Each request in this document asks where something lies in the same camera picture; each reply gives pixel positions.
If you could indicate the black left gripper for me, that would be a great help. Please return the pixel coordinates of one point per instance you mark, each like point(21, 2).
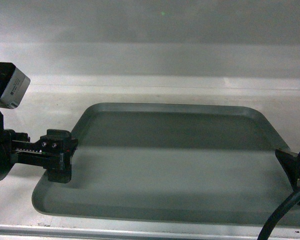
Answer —
point(52, 151)

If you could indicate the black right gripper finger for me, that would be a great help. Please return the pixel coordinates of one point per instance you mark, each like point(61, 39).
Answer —
point(290, 162)

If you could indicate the grey rectangular serving tray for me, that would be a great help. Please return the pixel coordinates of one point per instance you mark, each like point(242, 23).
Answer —
point(170, 163)

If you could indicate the white upper shelf board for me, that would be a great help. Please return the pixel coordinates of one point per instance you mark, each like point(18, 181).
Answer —
point(58, 101)

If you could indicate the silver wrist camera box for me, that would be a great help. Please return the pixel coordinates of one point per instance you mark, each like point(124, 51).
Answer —
point(15, 90)

